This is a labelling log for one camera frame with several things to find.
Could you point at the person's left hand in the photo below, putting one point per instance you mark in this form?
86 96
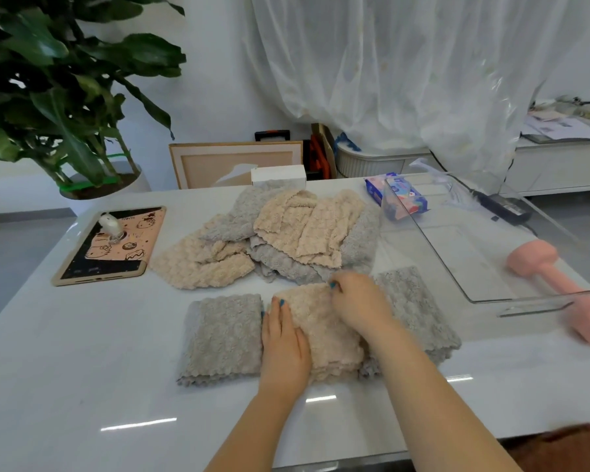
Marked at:
285 356

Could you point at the person's right hand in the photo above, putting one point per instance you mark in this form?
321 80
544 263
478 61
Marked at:
364 304

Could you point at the person's left fingers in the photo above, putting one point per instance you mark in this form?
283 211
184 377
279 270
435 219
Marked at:
278 319

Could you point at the person's right fingers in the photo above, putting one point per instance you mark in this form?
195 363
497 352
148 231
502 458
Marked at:
346 287

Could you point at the beige fluffy towel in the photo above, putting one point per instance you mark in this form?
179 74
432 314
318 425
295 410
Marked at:
196 267
307 226
332 341

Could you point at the person's right forearm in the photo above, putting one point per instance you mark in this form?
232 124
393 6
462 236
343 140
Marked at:
432 407

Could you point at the person's left forearm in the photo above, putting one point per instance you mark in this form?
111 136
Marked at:
255 432

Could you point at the crumpled grey fluffy towel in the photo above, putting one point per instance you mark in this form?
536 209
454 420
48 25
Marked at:
359 243
241 211

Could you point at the folded grey fluffy towel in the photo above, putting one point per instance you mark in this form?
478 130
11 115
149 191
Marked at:
221 339
418 309

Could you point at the crumpled beige fluffy towel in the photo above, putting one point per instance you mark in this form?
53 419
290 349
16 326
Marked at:
196 267
307 226

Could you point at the blue and pink tissue pack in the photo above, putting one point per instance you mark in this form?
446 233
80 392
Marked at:
398 194

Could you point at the white ribbed basket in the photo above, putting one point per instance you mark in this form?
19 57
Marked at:
373 163

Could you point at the white cardboard box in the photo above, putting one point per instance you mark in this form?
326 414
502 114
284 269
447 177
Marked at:
279 175

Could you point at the orange and black tool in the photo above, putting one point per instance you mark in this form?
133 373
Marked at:
318 156

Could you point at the brown wooden board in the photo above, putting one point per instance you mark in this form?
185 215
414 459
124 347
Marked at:
327 144

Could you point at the clear acrylic tray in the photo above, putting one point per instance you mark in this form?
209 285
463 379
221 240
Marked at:
486 250

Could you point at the black case with orange latch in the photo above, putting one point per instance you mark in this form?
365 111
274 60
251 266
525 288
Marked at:
272 135

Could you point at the tablet with pink cartoon case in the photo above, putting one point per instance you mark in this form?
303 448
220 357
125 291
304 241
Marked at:
115 250

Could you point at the white plant pot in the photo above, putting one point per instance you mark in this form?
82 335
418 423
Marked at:
137 184

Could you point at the pink dumbbell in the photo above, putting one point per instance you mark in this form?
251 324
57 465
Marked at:
550 277

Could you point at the white sheer curtain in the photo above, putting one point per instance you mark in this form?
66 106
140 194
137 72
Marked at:
398 68

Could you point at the green plastic band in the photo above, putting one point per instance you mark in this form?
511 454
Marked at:
88 184

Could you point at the white low cabinet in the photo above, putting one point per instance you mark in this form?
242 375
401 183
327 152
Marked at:
560 164

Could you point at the stack of papers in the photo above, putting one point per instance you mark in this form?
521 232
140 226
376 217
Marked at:
560 127

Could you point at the person's brown clothing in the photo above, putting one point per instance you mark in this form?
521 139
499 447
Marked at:
565 449

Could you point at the large green leafy plant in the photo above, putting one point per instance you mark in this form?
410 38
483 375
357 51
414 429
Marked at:
54 83

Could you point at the wooden picture frame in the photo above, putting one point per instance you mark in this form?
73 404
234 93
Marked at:
226 164

